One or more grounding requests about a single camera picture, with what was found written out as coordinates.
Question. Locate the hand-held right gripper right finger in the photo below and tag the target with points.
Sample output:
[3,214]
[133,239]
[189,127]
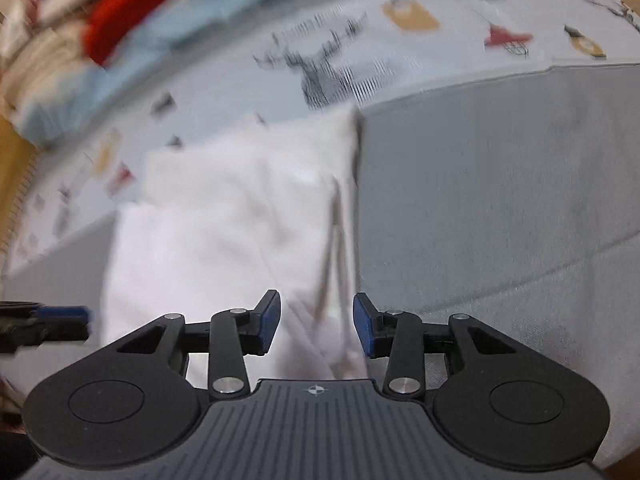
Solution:
[364,327]

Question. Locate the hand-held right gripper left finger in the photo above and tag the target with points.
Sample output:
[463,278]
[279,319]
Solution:
[267,325]

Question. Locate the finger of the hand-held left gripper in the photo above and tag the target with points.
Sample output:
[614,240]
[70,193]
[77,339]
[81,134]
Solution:
[65,314]

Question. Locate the white shirt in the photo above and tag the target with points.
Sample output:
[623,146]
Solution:
[225,220]

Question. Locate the pale cloth pile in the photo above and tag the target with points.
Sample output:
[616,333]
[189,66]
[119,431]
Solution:
[40,60]

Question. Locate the light blue quilt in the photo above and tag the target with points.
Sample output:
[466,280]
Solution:
[165,25]

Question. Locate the red cushion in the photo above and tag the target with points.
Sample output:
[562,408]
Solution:
[135,15]

